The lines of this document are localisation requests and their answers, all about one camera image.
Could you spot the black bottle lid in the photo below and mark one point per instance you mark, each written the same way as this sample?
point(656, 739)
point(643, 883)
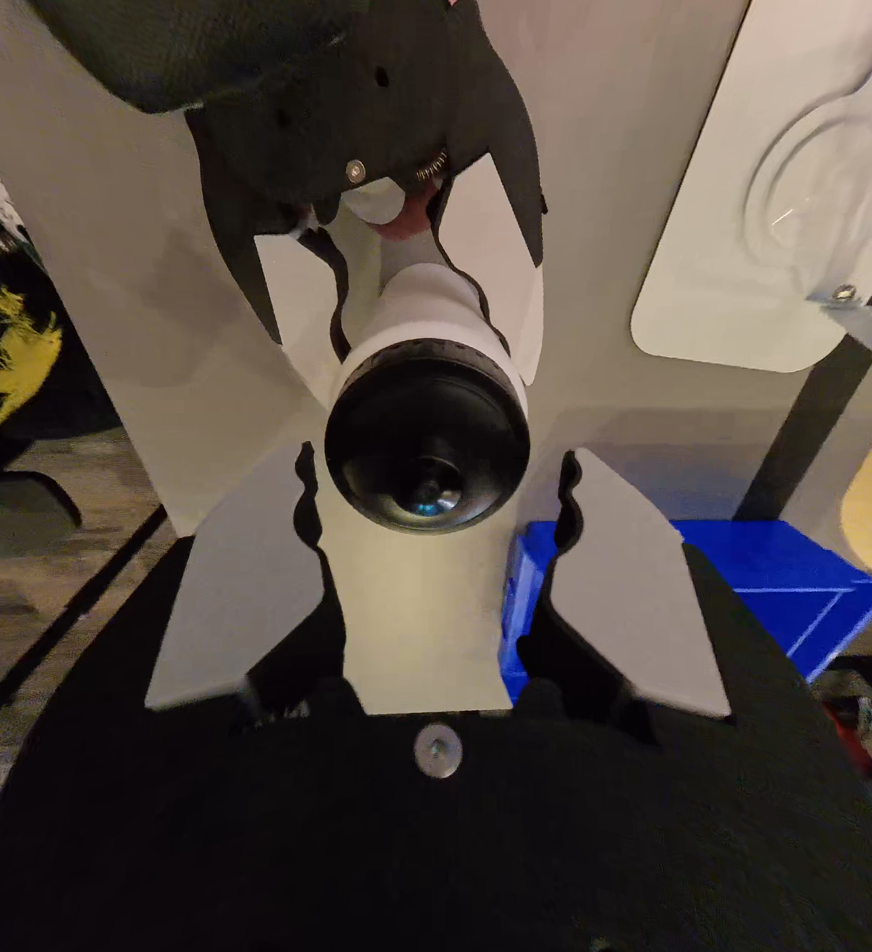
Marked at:
point(429, 446)

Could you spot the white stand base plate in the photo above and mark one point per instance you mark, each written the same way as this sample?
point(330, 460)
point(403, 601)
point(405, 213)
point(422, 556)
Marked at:
point(704, 223)

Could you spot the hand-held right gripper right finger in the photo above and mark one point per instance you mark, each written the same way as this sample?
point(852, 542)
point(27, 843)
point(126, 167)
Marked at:
point(637, 603)

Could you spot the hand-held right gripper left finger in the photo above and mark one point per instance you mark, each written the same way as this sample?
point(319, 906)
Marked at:
point(243, 595)

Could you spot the black yellow printed shirt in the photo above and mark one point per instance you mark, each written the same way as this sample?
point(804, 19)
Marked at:
point(5, 342)

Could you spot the blue plastic bin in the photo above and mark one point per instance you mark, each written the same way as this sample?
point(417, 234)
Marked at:
point(764, 588)

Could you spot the clear round stand foot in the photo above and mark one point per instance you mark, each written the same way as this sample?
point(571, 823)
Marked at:
point(823, 164)

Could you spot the white bottle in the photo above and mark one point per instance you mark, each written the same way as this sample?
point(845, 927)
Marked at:
point(429, 305)

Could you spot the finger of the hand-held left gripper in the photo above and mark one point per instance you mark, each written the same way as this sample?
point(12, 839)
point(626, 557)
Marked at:
point(299, 305)
point(499, 253)

